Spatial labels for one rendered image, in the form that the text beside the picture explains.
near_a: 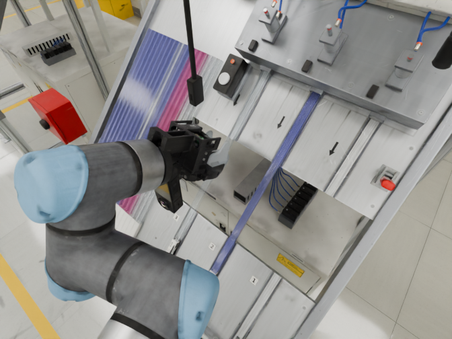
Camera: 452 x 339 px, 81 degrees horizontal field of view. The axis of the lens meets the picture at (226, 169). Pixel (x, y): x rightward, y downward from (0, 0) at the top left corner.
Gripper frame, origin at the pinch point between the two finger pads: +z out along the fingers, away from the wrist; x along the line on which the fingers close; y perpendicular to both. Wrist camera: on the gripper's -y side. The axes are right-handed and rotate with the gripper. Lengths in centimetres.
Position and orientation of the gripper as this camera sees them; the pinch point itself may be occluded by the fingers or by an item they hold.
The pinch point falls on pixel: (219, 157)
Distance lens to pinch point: 56.0
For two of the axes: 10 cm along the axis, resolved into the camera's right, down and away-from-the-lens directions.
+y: 3.4, -8.5, -4.0
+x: -7.7, -5.0, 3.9
